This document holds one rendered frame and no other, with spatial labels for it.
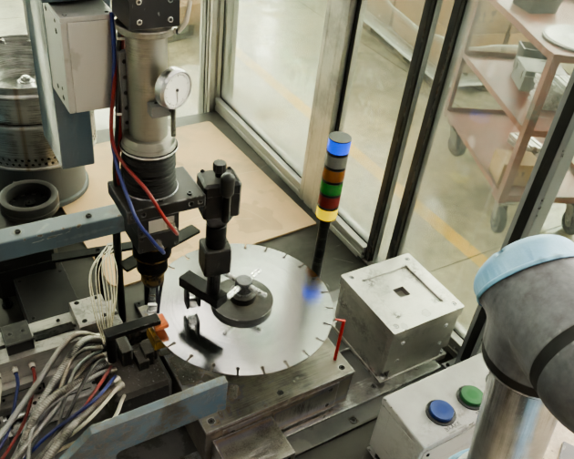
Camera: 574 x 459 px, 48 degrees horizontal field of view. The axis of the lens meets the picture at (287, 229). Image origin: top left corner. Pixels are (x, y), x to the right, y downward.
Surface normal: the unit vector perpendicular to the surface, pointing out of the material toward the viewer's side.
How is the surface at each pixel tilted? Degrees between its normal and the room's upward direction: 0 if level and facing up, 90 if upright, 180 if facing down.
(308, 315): 0
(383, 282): 0
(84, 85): 90
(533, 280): 41
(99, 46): 90
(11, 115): 90
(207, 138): 0
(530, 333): 74
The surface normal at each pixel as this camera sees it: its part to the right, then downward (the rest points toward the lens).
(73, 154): 0.51, 0.57
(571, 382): -0.79, -0.08
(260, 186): 0.11, -0.79
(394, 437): -0.86, 0.24
